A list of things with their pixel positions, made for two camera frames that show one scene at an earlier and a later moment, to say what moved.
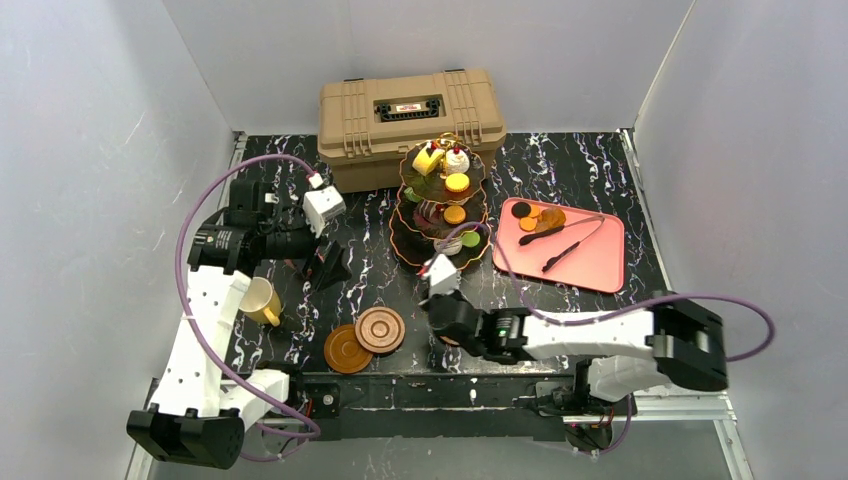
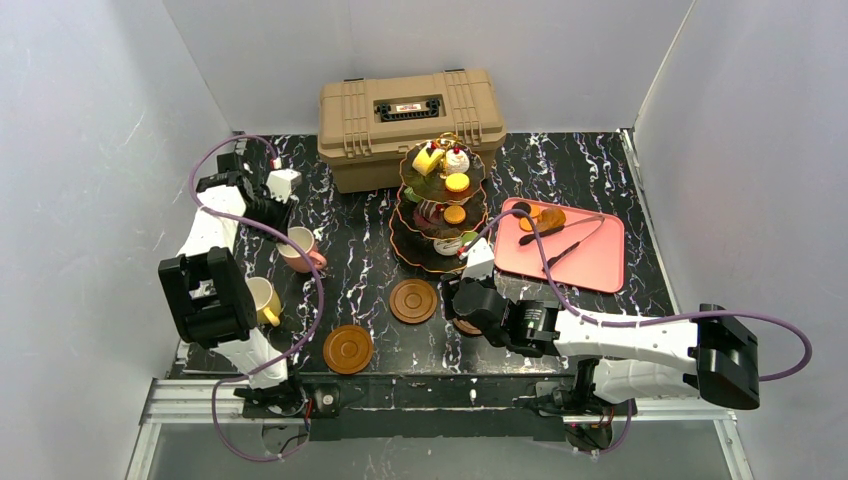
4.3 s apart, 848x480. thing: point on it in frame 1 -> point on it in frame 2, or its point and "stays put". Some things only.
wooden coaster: x=379 y=330 -> x=412 y=301
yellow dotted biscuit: x=457 y=182 stays put
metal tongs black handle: x=559 y=228 stays put
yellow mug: x=260 y=302 stays put
